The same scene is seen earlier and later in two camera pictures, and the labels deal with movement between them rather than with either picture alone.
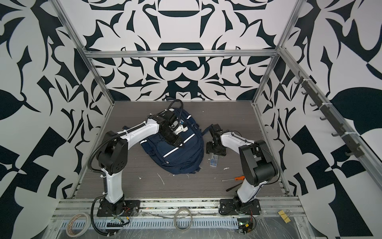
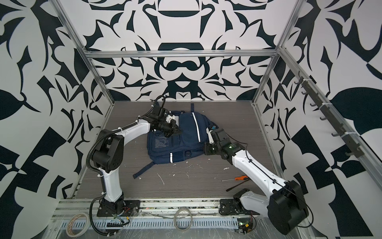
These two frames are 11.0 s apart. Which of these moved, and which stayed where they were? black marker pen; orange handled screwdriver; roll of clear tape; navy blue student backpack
Moved: navy blue student backpack
Stayed: orange handled screwdriver; black marker pen; roll of clear tape
